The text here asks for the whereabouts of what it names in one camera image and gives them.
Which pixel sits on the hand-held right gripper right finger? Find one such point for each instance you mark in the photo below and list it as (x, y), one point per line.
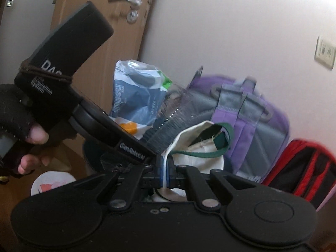
(172, 180)

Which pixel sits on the grey blue paper packet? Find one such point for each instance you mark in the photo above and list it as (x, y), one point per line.
(136, 102)

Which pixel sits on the red and black bag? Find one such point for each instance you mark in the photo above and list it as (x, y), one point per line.
(302, 170)

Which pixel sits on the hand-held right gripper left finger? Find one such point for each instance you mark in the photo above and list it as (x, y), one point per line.
(157, 175)

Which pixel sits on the white round stool pink print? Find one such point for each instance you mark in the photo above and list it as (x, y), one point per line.
(52, 182)

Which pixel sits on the clear plastic bottle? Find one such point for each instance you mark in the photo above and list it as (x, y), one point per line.
(170, 118)

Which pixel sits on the person's left hand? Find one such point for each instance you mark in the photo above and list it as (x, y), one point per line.
(15, 110)

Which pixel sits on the purple and grey backpack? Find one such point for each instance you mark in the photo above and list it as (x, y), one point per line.
(262, 136)

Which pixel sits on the wall light switch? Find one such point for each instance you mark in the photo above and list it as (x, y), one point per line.
(10, 3)

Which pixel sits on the beige wall socket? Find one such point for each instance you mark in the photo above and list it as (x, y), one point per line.
(325, 52)

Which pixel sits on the round door lock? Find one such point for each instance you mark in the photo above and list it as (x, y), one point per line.
(132, 16)

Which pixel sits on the brown elastic band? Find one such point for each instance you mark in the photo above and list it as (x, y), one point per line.
(44, 73)

